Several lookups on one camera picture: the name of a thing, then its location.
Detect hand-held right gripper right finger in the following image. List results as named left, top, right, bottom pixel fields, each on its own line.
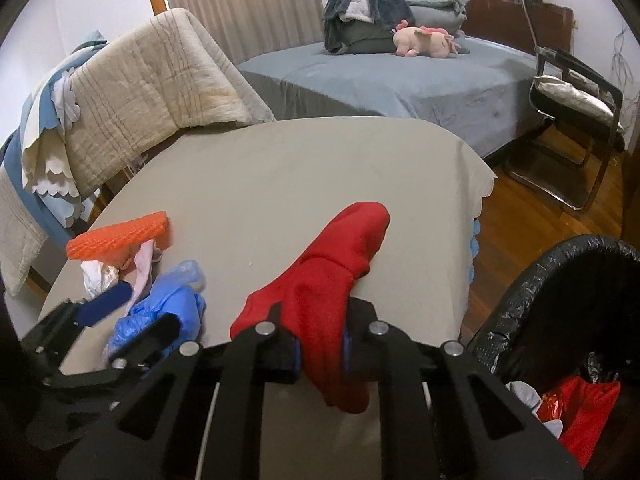
left=342, top=299, right=583, bottom=480

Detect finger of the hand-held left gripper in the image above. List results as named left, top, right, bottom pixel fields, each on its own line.
left=45, top=314, right=182, bottom=388
left=22, top=282, right=133, bottom=356

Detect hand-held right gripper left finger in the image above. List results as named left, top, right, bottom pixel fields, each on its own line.
left=57, top=302, right=301, bottom=480

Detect white paper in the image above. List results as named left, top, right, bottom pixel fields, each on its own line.
left=80, top=259, right=121, bottom=298

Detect blue plastic bag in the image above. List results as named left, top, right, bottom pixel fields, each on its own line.
left=105, top=259, right=207, bottom=361

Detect pink cloth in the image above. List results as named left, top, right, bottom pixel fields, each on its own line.
left=122, top=241, right=163, bottom=311

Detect large orange foam net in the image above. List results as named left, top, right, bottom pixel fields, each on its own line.
left=66, top=212, right=171, bottom=261

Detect red cloth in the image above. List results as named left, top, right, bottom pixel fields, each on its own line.
left=230, top=201, right=392, bottom=415

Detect bin with black liner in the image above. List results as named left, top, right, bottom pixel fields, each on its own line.
left=467, top=234, right=640, bottom=480

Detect red shiny bag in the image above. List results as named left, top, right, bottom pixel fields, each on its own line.
left=537, top=376, right=622, bottom=471

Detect blue white scalloped cloth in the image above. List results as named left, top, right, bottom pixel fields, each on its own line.
left=0, top=30, right=108, bottom=233

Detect beige quilt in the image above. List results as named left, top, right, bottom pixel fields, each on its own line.
left=60, top=7, right=276, bottom=198

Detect bed with grey sheet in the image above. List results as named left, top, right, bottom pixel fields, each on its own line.
left=235, top=35, right=551, bottom=161

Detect pink plush toy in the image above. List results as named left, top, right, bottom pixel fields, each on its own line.
left=391, top=19, right=460, bottom=58

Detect silver cushion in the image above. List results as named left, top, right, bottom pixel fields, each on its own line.
left=532, top=75, right=623, bottom=133

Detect wide beige curtain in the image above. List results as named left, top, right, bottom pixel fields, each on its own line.
left=157, top=0, right=326, bottom=63

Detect black cantilever chair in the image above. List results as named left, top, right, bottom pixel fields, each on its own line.
left=502, top=0, right=626, bottom=211

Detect dark grey fleece blanket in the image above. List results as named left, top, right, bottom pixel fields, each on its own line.
left=322, top=0, right=398, bottom=56

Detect dark wooden headboard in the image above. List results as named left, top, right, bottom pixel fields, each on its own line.
left=465, top=0, right=575, bottom=56

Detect hanging wall cables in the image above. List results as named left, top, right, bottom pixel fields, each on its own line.
left=610, top=20, right=636, bottom=86

